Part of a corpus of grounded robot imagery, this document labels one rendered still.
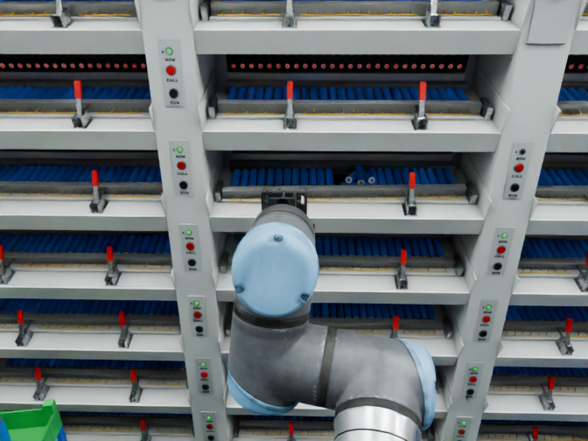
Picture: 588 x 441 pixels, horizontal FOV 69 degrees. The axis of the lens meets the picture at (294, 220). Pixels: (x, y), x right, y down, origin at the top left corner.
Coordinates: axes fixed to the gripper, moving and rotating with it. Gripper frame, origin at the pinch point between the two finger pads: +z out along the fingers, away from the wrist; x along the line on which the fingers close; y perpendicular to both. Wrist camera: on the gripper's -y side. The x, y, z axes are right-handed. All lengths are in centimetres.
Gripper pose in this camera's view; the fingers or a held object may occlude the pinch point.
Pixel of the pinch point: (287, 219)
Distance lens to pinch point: 80.0
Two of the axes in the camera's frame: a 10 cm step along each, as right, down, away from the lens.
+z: 0.2, -2.2, 9.8
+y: 0.0, -9.8, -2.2
